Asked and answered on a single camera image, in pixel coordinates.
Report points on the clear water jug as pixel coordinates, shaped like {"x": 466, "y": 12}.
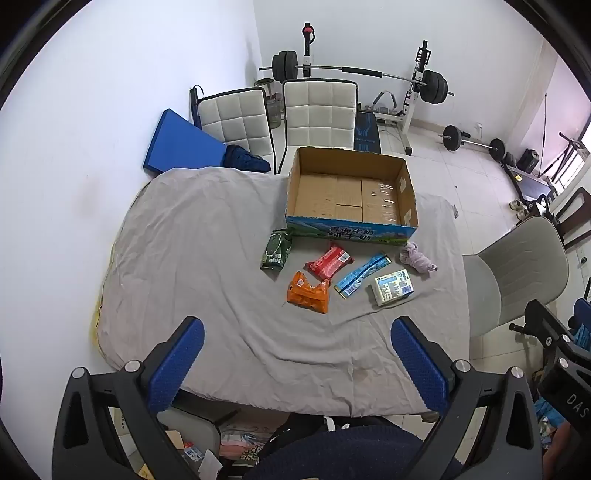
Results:
{"x": 274, "y": 113}

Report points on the person's right forearm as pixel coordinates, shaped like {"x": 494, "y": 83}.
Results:
{"x": 565, "y": 443}

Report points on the small floor barbell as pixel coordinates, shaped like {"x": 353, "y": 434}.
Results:
{"x": 471, "y": 143}

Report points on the green snack packet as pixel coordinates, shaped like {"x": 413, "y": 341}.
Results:
{"x": 276, "y": 249}

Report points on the long blue snack packet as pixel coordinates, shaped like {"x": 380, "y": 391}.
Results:
{"x": 362, "y": 274}

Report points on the brown wooden chair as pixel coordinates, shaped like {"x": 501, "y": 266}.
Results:
{"x": 575, "y": 217}

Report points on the grey plastic chair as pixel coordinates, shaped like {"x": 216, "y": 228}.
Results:
{"x": 517, "y": 267}

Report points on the black blue bench pad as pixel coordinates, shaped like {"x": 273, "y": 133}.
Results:
{"x": 367, "y": 131}

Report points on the red snack packet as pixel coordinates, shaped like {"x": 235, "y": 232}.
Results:
{"x": 328, "y": 263}

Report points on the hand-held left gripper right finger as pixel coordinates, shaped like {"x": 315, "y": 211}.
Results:
{"x": 418, "y": 364}

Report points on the dark blue mesh chair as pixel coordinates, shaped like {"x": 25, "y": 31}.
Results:
{"x": 341, "y": 454}

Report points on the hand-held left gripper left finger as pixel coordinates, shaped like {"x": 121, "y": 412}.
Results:
{"x": 178, "y": 364}

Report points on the grey table blanket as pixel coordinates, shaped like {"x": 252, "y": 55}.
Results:
{"x": 207, "y": 258}

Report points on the orange snack packet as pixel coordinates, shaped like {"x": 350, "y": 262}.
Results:
{"x": 307, "y": 294}

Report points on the white blue tissue pack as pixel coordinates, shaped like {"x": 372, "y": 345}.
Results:
{"x": 390, "y": 286}

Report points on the black speaker box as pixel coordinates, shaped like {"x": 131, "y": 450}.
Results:
{"x": 527, "y": 160}

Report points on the white weight bench rack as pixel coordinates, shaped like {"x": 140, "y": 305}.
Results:
{"x": 415, "y": 92}

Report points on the thin upright pole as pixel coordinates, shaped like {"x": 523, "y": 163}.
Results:
{"x": 544, "y": 124}

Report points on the blue folded mat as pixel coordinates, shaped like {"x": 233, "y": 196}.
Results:
{"x": 178, "y": 143}

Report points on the white padded chair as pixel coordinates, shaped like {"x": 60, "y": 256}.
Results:
{"x": 235, "y": 120}
{"x": 318, "y": 115}

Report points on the cardboard box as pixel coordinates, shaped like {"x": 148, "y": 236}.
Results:
{"x": 351, "y": 194}

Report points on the small purple cloth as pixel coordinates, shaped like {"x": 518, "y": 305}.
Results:
{"x": 418, "y": 261}

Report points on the floor clutter pile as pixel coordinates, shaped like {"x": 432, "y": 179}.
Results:
{"x": 231, "y": 450}

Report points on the black treadmill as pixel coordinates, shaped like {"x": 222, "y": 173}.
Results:
{"x": 528, "y": 182}

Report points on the black folding stand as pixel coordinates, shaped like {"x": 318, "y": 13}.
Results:
{"x": 565, "y": 157}

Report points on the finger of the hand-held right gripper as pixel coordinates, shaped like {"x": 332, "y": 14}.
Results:
{"x": 582, "y": 323}
{"x": 549, "y": 330}

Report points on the barbell with black plates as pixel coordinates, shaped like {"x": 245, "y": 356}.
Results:
{"x": 360, "y": 70}

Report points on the dark blue bag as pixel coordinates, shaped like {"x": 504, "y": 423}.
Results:
{"x": 244, "y": 159}

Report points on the pair of white shoes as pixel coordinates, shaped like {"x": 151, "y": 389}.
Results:
{"x": 519, "y": 208}

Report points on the grey stool seat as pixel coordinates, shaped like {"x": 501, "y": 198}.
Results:
{"x": 189, "y": 427}

